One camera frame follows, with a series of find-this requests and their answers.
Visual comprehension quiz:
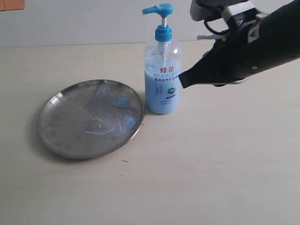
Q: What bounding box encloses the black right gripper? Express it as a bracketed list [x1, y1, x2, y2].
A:
[179, 14, 277, 89]

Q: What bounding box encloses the blue pump lotion bottle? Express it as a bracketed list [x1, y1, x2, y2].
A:
[142, 3, 183, 115]

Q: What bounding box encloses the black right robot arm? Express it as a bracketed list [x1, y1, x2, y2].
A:
[179, 0, 300, 88]

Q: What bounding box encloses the blue-white soap smear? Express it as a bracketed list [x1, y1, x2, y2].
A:
[80, 83, 138, 137]

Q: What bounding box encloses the round steel plate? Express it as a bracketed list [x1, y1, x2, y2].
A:
[37, 79, 145, 159]

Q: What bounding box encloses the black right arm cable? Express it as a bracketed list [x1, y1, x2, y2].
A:
[196, 17, 256, 42]

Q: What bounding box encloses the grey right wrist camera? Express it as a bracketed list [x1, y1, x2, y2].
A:
[190, 0, 246, 22]

